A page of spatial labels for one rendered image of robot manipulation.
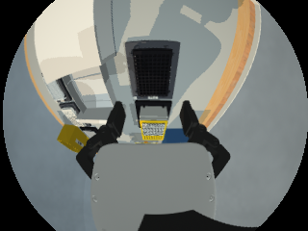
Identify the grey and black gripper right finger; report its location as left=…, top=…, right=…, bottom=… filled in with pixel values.
left=179, top=100, right=231, bottom=179

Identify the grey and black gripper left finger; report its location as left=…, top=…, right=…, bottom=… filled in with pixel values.
left=76, top=101, right=126, bottom=180

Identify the yellow open-top bin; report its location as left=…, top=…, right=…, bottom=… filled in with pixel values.
left=57, top=124, right=89, bottom=153

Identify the grey flat mat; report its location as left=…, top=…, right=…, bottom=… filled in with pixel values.
left=26, top=0, right=238, bottom=143

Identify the blue bin with label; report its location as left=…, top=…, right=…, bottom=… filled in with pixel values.
left=164, top=128, right=188, bottom=143

